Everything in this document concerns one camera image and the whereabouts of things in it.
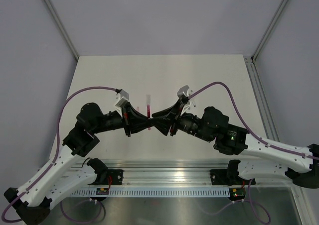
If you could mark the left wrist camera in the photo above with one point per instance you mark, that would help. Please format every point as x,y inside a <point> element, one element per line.
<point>121,98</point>

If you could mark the white slotted cable duct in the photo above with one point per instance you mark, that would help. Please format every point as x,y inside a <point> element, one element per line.
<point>158,192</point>

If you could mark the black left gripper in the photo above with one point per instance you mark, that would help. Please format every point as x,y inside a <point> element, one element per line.
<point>134,122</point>

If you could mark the controller board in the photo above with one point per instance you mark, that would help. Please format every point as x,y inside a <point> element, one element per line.
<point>102,191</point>
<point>238,193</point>

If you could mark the right controller board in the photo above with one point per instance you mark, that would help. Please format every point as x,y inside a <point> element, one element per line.
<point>238,193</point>

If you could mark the right aluminium corner post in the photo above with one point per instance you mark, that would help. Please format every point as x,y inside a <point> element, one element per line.
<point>279,12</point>

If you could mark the pink highlighter pen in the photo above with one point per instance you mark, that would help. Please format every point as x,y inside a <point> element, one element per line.
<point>148,102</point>

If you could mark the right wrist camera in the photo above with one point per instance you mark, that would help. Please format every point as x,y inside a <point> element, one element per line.
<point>184,94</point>

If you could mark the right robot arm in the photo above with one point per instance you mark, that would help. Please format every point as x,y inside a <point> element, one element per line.
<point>279,161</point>

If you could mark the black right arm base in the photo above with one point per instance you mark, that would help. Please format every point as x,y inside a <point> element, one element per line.
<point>229,176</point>

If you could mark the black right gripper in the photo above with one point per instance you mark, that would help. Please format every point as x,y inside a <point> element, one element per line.
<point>165,119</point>

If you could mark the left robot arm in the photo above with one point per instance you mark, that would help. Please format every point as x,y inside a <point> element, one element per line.
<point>34,200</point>

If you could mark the aluminium corner post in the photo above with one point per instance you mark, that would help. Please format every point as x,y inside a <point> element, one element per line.
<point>61,28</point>
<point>279,12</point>

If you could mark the aluminium rail frame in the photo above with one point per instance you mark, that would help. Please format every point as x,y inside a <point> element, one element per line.
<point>187,173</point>

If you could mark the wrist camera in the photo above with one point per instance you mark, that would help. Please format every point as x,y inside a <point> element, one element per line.
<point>121,98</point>
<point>184,94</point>

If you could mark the right side aluminium rail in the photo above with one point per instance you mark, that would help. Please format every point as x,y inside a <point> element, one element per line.
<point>266,116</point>

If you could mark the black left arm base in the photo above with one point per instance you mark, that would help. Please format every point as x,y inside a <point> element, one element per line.
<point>104,175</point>

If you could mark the left aluminium corner post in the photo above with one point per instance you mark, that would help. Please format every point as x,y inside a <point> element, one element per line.
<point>61,28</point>

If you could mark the left controller board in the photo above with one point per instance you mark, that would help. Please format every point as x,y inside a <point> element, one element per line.
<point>102,191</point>

